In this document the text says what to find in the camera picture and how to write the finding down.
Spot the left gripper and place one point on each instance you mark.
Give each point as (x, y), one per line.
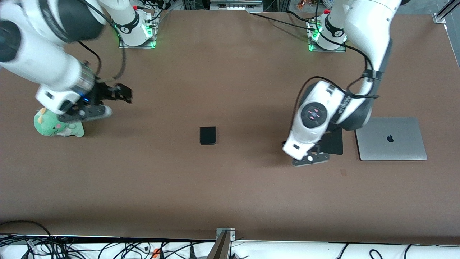
(316, 148)

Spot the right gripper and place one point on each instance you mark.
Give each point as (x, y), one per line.
(101, 93)

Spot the black square phone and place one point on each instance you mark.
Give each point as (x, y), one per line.
(208, 135)

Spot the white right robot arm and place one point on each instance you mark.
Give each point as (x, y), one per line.
(32, 57)

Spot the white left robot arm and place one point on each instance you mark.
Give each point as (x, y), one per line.
(370, 28)

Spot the black mouse pad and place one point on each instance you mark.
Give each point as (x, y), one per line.
(336, 144)

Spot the green dinosaur plush toy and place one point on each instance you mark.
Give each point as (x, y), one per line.
(46, 127)

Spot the silver laptop with apple logo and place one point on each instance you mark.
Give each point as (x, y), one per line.
(406, 144)

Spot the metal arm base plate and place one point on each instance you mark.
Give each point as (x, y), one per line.
(337, 50)
(125, 45)

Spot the aluminium post with bracket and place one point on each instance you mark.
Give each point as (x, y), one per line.
(222, 244)

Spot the aluminium frame profile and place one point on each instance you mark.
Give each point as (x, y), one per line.
(440, 16)

